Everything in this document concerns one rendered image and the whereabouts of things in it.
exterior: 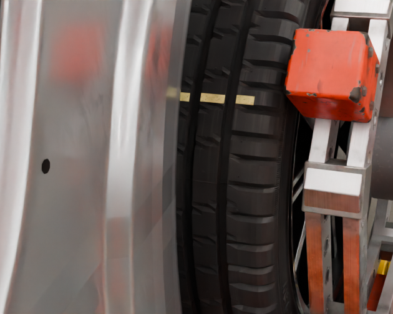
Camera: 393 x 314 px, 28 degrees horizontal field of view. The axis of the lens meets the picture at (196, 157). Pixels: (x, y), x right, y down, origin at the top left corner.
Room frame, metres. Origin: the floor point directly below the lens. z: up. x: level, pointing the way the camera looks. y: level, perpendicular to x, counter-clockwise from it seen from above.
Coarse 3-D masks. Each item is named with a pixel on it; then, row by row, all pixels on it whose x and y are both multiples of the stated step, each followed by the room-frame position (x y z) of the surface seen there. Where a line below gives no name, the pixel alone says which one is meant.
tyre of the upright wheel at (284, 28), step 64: (192, 0) 0.83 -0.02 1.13; (256, 0) 0.81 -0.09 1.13; (320, 0) 0.85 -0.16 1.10; (192, 64) 0.77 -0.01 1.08; (256, 64) 0.74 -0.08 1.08; (192, 128) 0.73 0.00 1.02; (256, 128) 0.69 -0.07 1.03; (192, 192) 0.69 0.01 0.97; (256, 192) 0.67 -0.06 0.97; (192, 256) 0.68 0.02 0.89; (256, 256) 0.65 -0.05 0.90
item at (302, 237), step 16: (320, 16) 0.85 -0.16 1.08; (304, 128) 0.88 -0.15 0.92; (304, 144) 0.88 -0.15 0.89; (336, 144) 0.99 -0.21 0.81; (304, 160) 0.85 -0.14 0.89; (304, 224) 0.83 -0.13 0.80; (336, 224) 1.03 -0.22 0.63; (304, 240) 0.87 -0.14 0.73; (336, 240) 1.00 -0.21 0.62; (304, 256) 0.86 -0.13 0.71; (336, 256) 0.97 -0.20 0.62; (304, 272) 0.85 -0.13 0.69; (336, 272) 0.93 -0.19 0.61; (304, 288) 0.84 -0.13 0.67; (336, 288) 0.89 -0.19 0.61; (304, 304) 0.75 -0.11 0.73
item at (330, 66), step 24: (312, 48) 0.70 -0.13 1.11; (336, 48) 0.69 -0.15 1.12; (360, 48) 0.68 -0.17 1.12; (288, 72) 0.69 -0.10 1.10; (312, 72) 0.68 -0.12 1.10; (336, 72) 0.67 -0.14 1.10; (360, 72) 0.66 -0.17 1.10; (288, 96) 0.68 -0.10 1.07; (312, 96) 0.66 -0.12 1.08; (336, 96) 0.65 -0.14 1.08; (360, 96) 0.65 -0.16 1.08; (360, 120) 0.70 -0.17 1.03
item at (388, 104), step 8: (392, 40) 0.88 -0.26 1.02; (392, 48) 0.88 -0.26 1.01; (392, 56) 0.88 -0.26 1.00; (392, 64) 0.88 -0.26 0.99; (392, 72) 0.88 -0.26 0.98; (384, 80) 0.88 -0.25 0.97; (392, 80) 0.88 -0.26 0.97; (384, 88) 0.88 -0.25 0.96; (392, 88) 0.88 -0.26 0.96; (384, 96) 0.88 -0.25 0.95; (392, 96) 0.88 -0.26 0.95; (384, 104) 0.88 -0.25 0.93; (392, 104) 0.88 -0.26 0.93; (384, 112) 0.88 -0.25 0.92; (392, 112) 0.88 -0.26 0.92
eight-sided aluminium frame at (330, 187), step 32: (352, 0) 0.81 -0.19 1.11; (384, 0) 0.79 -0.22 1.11; (384, 32) 0.77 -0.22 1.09; (384, 64) 0.76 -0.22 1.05; (320, 128) 0.72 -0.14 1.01; (320, 160) 0.69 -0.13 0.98; (352, 160) 0.68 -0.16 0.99; (320, 192) 0.67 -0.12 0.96; (352, 192) 0.66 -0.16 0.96; (320, 224) 0.67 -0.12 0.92; (352, 224) 0.65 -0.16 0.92; (384, 224) 1.01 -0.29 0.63; (320, 256) 0.67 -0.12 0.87; (352, 256) 0.66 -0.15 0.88; (384, 256) 0.98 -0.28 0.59; (320, 288) 0.67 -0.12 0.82; (352, 288) 0.66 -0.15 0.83; (384, 288) 0.87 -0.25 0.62
